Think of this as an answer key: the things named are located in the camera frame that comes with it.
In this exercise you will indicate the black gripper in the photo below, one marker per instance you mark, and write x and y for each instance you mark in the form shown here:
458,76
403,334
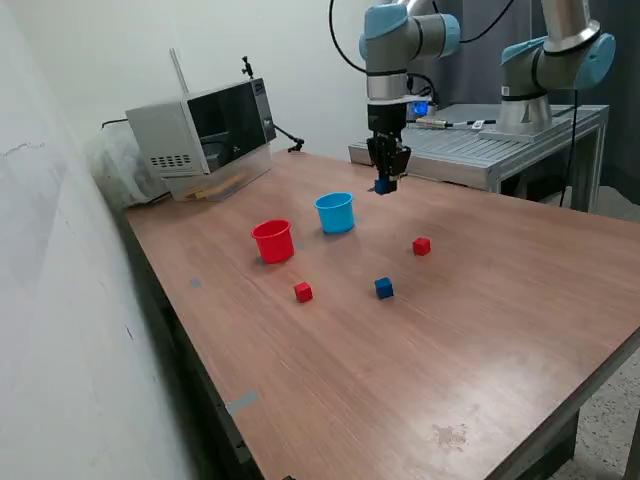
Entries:
386,120

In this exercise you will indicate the blue cube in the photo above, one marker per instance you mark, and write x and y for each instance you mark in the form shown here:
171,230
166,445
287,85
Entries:
381,187
384,289

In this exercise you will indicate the red cube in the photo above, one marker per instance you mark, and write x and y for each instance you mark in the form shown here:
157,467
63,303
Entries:
421,247
303,293

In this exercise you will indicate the aluminium robot base table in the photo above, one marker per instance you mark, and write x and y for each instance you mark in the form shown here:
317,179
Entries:
450,150

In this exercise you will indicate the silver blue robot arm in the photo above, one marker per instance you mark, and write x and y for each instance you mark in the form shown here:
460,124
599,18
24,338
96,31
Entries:
385,30

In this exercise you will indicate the blue plastic cup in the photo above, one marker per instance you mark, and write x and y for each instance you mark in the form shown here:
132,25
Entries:
336,220

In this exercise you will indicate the small white tag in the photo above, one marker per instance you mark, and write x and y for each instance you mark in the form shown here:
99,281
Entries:
478,125

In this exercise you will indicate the aluminium robot mounting plate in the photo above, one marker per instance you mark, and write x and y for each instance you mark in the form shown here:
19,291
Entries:
500,134

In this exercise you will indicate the dark grey curtain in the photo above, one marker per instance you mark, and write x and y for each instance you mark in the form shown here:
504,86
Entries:
480,75

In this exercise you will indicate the red plastic cup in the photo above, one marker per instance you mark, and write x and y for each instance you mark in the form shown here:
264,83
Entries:
274,247

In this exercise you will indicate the yellow wooden strip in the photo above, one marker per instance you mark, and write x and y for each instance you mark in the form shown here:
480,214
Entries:
202,194

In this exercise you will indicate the silver microwave oven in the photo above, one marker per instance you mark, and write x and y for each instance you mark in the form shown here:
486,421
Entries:
165,135

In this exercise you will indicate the white thin rod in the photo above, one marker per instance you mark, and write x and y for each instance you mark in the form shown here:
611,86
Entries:
178,70

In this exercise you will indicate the clear plastic bag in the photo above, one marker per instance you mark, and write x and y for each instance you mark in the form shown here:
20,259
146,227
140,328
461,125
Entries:
120,170

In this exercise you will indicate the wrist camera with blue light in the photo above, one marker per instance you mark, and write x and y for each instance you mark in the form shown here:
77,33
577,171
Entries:
419,109

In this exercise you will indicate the small black camera mount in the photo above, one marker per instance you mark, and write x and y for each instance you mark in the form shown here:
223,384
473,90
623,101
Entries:
246,67

